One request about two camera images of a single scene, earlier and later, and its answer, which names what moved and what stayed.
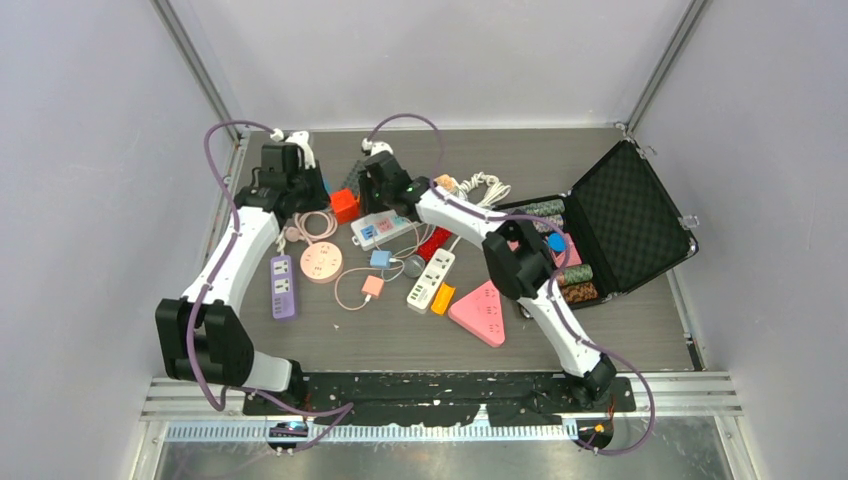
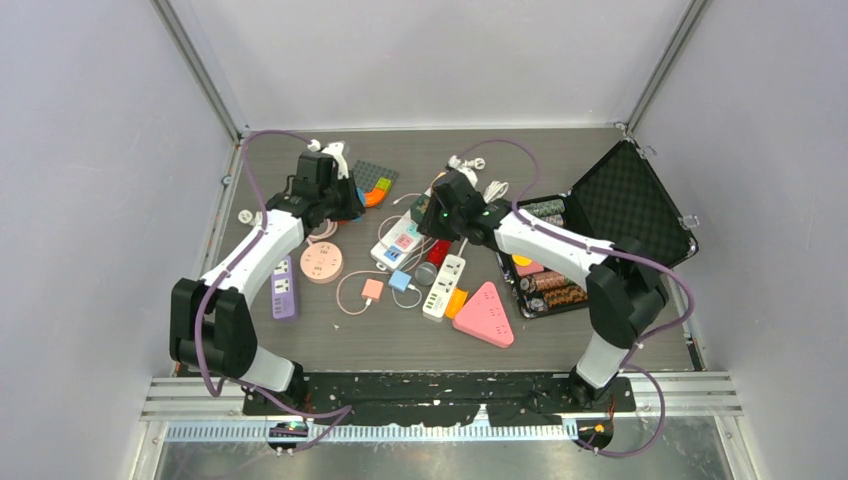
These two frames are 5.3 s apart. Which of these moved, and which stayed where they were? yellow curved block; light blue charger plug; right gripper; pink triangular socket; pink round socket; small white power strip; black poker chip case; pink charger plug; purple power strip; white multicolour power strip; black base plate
Moved: yellow curved block; right gripper; white multicolour power strip; light blue charger plug; small white power strip
Stayed: pink charger plug; black base plate; purple power strip; black poker chip case; pink triangular socket; pink round socket
